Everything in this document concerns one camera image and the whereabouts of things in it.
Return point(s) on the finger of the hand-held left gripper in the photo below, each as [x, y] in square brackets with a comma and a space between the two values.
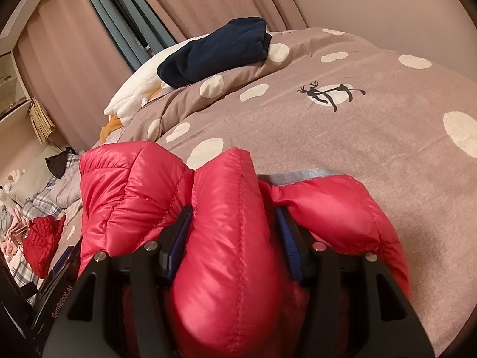
[65, 261]

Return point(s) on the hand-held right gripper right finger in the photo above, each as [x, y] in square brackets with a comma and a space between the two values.
[287, 246]

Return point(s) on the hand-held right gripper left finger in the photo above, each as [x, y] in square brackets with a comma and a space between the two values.
[179, 233]

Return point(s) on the red puffer jacket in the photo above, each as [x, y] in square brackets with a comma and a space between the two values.
[223, 231]

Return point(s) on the pile of light clothes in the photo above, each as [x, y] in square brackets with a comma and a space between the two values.
[11, 231]

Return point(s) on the red knit sweater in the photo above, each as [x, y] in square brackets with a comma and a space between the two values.
[41, 242]

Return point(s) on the cream pillow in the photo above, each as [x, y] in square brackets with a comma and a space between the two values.
[33, 179]

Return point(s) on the dark cloth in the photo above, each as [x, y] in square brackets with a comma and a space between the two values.
[57, 164]

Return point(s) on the polka dot bedcover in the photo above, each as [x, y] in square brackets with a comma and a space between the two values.
[335, 138]

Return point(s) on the orange plush toy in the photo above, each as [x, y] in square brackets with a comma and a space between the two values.
[110, 128]

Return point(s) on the white plush blanket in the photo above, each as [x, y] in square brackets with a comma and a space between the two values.
[138, 85]

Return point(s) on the navy fleece garment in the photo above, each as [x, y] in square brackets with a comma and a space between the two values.
[216, 52]

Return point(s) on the white shelf unit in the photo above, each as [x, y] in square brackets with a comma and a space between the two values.
[15, 67]

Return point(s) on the blue-grey curtain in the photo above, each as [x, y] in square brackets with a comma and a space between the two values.
[111, 18]

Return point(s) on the pink curtain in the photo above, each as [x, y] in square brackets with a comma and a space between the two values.
[205, 0]

